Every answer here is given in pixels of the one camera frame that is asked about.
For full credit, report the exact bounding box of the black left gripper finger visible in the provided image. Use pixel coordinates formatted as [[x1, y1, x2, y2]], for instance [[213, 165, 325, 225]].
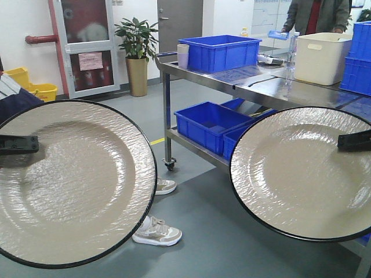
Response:
[[1, 135, 39, 156]]

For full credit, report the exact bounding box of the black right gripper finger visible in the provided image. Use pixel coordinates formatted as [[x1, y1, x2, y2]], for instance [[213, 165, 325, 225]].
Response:
[[337, 130, 370, 151]]

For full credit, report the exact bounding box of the beige black-rimmed plate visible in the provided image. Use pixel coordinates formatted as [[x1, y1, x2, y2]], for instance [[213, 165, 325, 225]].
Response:
[[1, 100, 157, 269], [229, 107, 370, 242]]

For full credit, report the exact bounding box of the yellow mop bucket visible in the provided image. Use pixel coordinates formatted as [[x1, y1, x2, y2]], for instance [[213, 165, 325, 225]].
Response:
[[4, 67, 58, 102]]

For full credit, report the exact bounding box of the upper stacked blue crate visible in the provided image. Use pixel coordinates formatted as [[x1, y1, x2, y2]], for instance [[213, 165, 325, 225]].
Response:
[[348, 21, 371, 60]]

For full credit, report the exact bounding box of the cream plastic tub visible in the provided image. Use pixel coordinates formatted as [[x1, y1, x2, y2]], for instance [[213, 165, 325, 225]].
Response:
[[294, 32, 352, 86]]

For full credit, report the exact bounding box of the stainless steel work table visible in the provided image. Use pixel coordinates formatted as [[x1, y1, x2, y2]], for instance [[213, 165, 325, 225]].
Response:
[[160, 62, 370, 277]]

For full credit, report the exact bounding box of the clear water bottle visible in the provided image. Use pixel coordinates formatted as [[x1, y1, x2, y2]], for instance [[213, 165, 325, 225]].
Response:
[[286, 32, 300, 68]]

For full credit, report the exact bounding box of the red pipe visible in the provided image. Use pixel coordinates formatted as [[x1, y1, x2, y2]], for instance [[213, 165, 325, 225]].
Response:
[[24, 0, 69, 96]]

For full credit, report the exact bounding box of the white handheld device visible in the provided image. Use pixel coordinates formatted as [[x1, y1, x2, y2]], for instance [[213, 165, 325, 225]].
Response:
[[257, 54, 284, 65]]

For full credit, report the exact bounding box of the person in green jacket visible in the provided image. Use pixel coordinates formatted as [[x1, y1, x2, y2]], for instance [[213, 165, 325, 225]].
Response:
[[281, 0, 352, 35]]

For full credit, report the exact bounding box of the far beige sneaker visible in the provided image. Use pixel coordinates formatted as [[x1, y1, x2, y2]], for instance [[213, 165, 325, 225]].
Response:
[[155, 178, 177, 195]]

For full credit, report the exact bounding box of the beige sneaker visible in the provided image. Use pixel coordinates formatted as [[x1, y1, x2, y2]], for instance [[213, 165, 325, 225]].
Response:
[[132, 215, 183, 247], [155, 178, 177, 195]]

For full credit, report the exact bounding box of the potted plant gold pot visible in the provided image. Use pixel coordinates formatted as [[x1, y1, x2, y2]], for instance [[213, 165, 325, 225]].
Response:
[[115, 17, 158, 97]]

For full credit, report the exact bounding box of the near beige sneaker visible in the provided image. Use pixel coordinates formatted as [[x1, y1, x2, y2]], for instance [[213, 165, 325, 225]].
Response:
[[132, 215, 183, 247]]

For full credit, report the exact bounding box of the blue crate on table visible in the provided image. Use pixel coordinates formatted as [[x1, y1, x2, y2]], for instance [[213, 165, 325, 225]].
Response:
[[179, 35, 261, 73]]

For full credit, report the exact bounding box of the purple plastic cup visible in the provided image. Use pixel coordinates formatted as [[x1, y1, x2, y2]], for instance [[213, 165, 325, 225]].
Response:
[[177, 43, 190, 69]]

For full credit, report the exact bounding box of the grey door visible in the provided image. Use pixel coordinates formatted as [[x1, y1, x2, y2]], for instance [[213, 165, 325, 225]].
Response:
[[157, 0, 203, 52]]

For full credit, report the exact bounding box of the white fire hose cabinet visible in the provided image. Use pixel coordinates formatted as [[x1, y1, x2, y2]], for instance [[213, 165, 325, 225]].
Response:
[[48, 1, 120, 98]]

